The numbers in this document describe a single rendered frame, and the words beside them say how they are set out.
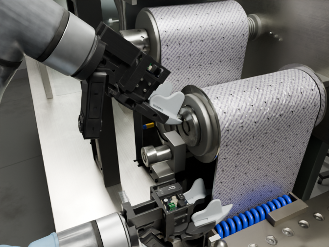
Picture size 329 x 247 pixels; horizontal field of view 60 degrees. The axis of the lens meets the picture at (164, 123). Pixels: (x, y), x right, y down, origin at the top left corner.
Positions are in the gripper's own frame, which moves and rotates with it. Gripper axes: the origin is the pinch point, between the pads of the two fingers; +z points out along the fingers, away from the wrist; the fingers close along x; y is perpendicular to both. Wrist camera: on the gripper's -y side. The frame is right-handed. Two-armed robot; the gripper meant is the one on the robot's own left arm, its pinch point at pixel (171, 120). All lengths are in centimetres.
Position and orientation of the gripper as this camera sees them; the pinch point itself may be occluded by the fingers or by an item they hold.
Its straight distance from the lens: 52.2
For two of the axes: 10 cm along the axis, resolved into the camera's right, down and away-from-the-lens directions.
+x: -4.3, -4.9, 7.6
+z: 6.9, 3.7, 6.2
